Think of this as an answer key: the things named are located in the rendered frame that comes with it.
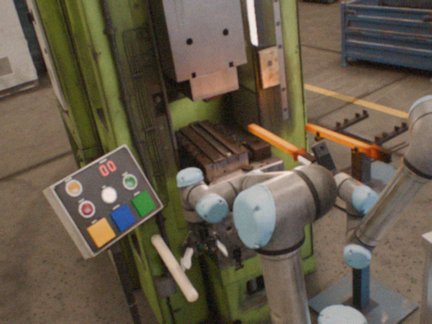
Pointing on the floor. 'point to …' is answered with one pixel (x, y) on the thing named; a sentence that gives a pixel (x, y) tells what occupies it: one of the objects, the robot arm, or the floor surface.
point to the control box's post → (125, 281)
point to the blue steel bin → (387, 32)
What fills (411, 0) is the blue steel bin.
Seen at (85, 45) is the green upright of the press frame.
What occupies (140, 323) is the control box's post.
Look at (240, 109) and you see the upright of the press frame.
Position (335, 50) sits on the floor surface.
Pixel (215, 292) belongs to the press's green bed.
